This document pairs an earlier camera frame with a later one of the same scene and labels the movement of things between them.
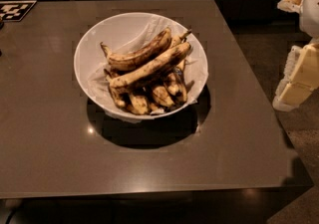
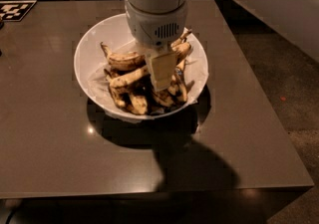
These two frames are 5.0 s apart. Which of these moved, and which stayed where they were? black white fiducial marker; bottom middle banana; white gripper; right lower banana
Moved: white gripper
Stayed: right lower banana; bottom middle banana; black white fiducial marker
